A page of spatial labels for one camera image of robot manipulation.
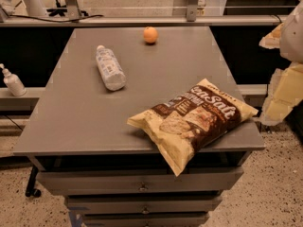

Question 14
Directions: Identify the clear plastic water bottle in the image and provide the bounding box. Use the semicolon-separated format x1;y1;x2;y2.
96;45;126;91

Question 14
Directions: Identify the white pump dispenser bottle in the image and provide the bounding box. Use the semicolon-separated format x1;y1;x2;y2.
0;63;27;96

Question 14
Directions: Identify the orange fruit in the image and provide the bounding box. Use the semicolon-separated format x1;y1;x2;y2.
143;26;158;44

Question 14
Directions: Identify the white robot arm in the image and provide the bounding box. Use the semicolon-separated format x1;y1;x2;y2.
258;1;303;126

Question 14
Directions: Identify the black cable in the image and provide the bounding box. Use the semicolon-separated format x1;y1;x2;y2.
0;7;105;24

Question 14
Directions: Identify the yellow brown chip bag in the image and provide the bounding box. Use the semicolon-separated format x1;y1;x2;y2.
127;79;258;176

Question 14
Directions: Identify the grey drawer cabinet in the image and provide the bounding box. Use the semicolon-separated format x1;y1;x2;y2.
15;26;263;227

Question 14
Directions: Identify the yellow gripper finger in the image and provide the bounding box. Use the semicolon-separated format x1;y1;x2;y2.
260;62;303;126
258;23;283;49

